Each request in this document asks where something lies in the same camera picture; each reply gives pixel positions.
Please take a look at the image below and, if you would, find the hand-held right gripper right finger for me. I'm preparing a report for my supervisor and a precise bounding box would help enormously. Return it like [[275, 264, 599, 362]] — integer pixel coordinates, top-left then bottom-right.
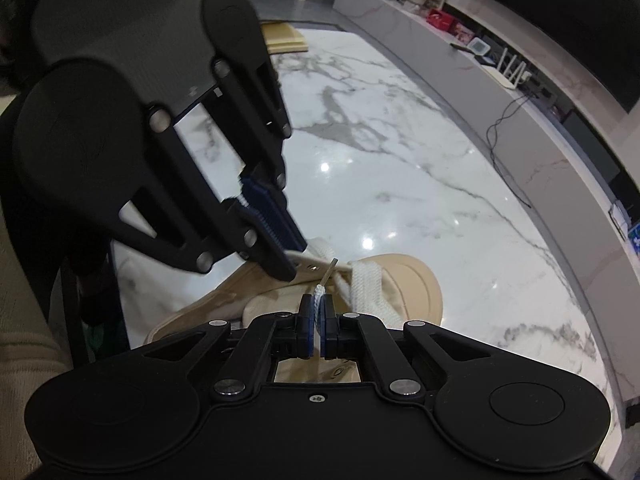
[[320, 294, 506, 403]]

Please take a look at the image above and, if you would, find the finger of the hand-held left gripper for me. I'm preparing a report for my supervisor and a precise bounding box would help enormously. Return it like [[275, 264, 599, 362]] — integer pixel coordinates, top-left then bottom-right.
[[212, 52, 307, 253], [117, 110, 298, 283]]

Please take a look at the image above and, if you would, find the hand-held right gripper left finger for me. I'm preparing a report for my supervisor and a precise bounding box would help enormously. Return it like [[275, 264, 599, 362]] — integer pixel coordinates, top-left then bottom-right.
[[125, 294, 318, 403]]

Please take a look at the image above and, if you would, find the white shoelace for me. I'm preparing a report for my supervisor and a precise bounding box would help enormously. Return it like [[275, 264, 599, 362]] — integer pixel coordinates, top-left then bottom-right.
[[287, 240, 406, 331]]

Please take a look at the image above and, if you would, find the beige canvas shoe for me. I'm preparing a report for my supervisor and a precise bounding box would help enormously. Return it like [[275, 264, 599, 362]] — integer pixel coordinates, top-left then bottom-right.
[[142, 250, 445, 386]]

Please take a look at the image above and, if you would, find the open beige book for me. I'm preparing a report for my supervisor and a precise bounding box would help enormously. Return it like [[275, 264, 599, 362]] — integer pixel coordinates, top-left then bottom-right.
[[260, 20, 310, 56]]

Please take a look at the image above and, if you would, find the white router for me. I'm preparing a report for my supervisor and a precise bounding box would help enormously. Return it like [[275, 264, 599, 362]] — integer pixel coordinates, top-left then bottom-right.
[[482, 47, 533, 91]]

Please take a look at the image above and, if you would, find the power strip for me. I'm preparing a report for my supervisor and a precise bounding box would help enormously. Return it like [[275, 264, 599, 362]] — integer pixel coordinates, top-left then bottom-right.
[[520, 77, 556, 103]]

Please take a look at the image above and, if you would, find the notebook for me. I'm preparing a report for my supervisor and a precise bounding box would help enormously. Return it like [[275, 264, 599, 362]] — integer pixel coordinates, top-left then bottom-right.
[[607, 200, 631, 236]]

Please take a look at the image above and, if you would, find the black television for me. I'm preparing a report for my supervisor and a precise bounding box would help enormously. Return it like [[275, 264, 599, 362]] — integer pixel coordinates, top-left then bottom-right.
[[460, 0, 640, 116]]

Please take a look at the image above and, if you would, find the black cable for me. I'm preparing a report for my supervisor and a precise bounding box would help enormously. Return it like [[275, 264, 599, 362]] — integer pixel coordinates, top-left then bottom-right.
[[485, 92, 533, 208]]

